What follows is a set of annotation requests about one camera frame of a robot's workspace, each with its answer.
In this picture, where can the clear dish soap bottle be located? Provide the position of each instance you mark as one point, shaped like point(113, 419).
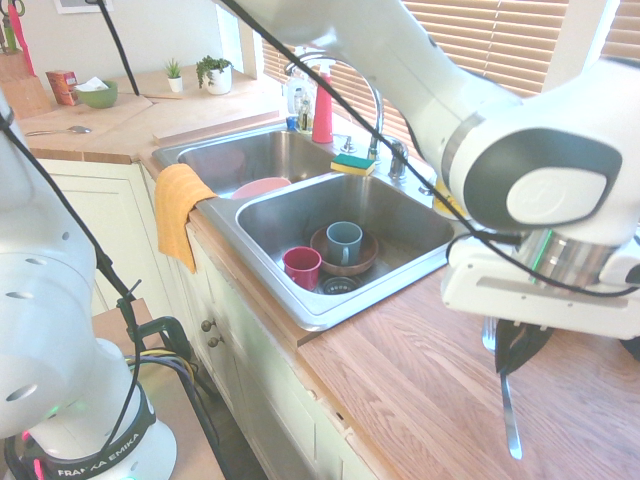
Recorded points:
point(299, 100)

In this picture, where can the black camera stand pole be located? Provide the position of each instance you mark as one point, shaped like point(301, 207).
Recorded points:
point(117, 280)

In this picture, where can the black sink drain strainer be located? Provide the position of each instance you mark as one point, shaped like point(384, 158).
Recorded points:
point(342, 286)

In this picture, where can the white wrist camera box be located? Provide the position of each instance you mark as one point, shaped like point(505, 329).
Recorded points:
point(622, 272)

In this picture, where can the Lysol wipes canister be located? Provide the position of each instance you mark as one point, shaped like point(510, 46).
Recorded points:
point(442, 202)

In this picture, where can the chrome sink hole cap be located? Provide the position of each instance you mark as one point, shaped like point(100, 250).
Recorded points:
point(426, 190)

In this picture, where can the wide wooden window blind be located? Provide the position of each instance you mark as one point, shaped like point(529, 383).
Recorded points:
point(500, 40)

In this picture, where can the green bowl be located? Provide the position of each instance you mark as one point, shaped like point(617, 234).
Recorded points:
point(100, 99)

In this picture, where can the orange dish cloth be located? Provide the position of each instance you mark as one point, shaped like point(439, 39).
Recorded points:
point(175, 210)

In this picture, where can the silver metal spoon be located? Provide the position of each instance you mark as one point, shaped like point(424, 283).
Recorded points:
point(79, 129)

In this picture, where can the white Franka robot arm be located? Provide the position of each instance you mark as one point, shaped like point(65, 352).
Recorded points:
point(400, 50)

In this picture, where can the small spiky potted plant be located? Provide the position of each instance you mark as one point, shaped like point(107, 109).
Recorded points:
point(175, 82)

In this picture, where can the brass cabinet knob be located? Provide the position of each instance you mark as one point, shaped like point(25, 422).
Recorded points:
point(207, 325)
point(215, 342)

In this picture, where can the black object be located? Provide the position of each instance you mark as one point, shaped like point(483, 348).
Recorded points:
point(632, 350)

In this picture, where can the red cup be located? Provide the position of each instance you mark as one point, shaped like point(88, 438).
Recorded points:
point(302, 272)

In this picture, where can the white crumpled paper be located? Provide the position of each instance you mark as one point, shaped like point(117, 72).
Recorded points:
point(92, 85)

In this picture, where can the green metal clamp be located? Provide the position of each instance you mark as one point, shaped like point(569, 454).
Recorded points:
point(170, 330)

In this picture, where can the orange cardboard box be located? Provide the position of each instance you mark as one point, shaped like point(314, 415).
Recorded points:
point(60, 87)

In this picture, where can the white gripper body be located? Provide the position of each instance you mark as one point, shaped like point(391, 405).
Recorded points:
point(500, 300)

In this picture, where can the trailing plant in white pot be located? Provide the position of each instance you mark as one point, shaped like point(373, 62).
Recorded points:
point(219, 82)

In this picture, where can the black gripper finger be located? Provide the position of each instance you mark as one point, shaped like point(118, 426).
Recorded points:
point(530, 342)
point(505, 350)

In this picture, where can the narrow wooden window blind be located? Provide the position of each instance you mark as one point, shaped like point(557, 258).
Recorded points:
point(622, 30)

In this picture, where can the chrome soap pump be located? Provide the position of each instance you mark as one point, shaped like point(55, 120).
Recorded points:
point(347, 145)

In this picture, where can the chrome arched faucet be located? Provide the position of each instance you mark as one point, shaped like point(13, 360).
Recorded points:
point(378, 115)

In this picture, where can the pink plate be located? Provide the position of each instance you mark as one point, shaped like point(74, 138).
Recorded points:
point(255, 189)

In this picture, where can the pink spray bottle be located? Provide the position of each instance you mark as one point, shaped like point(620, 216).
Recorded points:
point(322, 115)

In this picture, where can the wooden robot mounting table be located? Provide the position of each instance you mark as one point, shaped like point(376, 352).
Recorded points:
point(180, 430)

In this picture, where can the grey-blue mug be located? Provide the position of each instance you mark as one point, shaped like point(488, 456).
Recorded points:
point(345, 242)

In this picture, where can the white picture frame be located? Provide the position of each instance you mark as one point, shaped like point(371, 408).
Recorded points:
point(75, 6)

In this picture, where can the silver metal fork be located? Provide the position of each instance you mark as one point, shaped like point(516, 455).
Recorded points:
point(510, 420)

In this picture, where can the stainless steel double sink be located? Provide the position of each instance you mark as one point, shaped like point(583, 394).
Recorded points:
point(400, 220)

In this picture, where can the wooden knife block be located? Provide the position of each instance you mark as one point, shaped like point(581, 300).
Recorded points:
point(25, 95)

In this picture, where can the brown wooden bowl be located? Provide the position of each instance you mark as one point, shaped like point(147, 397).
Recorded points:
point(367, 255)

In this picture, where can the yellow and green sponge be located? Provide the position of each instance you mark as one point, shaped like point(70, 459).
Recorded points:
point(352, 165)

